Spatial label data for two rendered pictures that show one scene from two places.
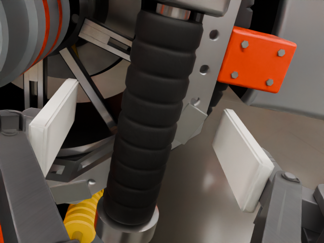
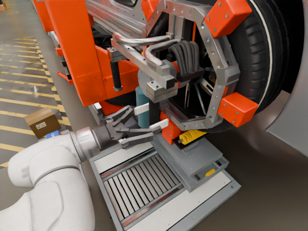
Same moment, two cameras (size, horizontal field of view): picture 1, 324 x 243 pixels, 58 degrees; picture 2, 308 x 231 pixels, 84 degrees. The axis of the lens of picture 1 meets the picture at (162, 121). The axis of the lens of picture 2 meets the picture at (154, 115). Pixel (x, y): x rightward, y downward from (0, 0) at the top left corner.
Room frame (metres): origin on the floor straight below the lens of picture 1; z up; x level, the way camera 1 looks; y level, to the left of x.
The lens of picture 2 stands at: (-0.01, -0.40, 1.22)
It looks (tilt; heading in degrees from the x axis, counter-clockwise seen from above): 42 degrees down; 67
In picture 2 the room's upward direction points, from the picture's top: straight up
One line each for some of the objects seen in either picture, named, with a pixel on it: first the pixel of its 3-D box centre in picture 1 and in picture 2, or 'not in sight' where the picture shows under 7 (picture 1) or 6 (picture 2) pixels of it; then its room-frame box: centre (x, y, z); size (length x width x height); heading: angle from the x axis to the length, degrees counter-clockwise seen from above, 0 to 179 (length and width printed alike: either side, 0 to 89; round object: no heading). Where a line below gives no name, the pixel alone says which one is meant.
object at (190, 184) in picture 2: not in sight; (186, 151); (0.54, 0.24, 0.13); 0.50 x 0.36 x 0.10; 99
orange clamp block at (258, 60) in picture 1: (248, 57); (236, 109); (0.42, -0.10, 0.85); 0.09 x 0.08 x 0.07; 99
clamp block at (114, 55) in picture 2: not in sight; (118, 52); (0.14, 0.35, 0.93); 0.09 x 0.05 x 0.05; 9
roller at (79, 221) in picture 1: (89, 189); (199, 131); (0.49, 0.11, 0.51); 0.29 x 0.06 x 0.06; 9
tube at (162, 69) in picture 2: not in sight; (172, 43); (0.26, 0.10, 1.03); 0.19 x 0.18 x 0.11; 9
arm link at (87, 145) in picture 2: not in sight; (87, 143); (-0.07, -0.03, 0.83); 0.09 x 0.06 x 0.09; 99
